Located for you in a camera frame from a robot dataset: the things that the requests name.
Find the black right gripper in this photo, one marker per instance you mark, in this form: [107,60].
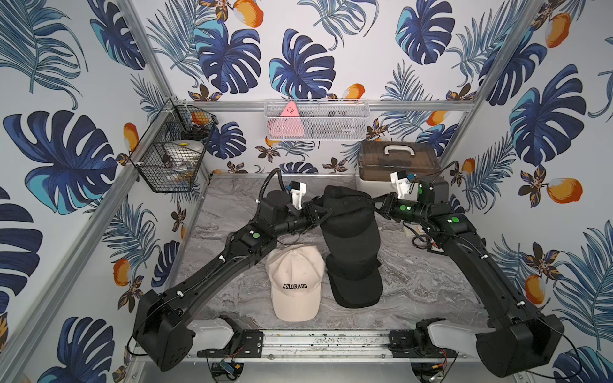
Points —
[389,204]

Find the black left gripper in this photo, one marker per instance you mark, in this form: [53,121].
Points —
[310,214]

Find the cream Colorado cap back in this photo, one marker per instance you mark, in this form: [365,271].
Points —
[295,274]

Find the black cap with white label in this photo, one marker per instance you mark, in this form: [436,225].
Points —
[355,283]

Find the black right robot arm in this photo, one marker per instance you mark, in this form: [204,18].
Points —
[520,337]

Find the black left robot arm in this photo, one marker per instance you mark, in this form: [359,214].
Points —
[161,324]

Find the small beige card box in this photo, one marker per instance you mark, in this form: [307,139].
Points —
[409,232]

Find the brown lid storage box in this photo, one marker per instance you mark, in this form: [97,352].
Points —
[378,159]

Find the pink triangle card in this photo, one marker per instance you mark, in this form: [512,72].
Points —
[288,124]

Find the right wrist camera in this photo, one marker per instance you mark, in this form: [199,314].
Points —
[404,183]

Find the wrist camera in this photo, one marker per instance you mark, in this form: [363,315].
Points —
[404,183]
[297,191]

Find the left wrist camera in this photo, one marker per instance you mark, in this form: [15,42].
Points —
[297,191]

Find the clear wall shelf basket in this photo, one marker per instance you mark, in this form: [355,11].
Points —
[344,120]

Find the black wire basket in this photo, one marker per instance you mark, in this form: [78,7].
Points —
[175,143]

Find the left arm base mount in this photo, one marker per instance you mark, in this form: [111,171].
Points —
[223,337]

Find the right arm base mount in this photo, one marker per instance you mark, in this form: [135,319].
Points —
[430,336]

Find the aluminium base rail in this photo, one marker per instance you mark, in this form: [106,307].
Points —
[300,345]

